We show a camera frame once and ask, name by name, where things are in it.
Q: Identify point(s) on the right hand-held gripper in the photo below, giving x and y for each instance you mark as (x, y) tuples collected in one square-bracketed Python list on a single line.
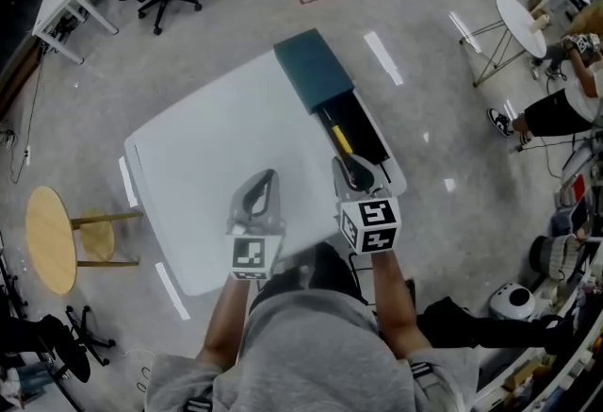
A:
[(372, 226)]

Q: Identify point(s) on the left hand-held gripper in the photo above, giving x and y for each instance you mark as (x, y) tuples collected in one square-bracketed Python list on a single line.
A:
[(249, 254)]

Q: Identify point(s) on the dark teal drawer container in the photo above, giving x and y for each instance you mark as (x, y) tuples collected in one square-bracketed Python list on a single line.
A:
[(313, 66)]

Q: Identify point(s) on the person's right forearm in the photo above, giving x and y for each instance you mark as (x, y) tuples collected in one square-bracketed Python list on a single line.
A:
[(393, 301)]

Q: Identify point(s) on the person's left forearm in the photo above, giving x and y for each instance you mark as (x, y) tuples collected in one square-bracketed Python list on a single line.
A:
[(226, 325)]

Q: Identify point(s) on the person's black trousers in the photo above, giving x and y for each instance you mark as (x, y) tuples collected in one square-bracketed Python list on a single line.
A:
[(330, 273)]

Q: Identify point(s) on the person's grey shirt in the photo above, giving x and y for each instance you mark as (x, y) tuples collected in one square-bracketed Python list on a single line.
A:
[(311, 353)]

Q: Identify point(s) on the round wooden stool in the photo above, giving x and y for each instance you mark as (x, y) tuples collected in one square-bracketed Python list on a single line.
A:
[(96, 238)]

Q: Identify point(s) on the black bag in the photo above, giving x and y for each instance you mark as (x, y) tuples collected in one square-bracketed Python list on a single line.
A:
[(452, 323)]

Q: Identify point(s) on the white rounded helmet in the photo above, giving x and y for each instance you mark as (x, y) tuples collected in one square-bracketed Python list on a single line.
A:
[(511, 304)]

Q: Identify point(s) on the round wooden table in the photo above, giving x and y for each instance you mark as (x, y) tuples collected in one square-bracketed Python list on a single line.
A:
[(49, 240)]

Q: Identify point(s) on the grey knit hat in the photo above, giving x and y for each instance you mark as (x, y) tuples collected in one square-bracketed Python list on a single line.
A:
[(556, 254)]

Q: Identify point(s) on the white round side table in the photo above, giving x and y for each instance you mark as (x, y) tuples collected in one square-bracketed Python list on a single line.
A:
[(520, 21)]

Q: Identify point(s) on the white power strip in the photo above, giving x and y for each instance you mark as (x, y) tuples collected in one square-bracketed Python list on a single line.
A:
[(27, 155)]

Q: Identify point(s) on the black swivel chair base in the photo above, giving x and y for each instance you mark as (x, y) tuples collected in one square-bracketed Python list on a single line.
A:
[(77, 344)]

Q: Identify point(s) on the white cluttered workbench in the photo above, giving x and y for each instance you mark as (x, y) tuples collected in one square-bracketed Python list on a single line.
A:
[(556, 367)]

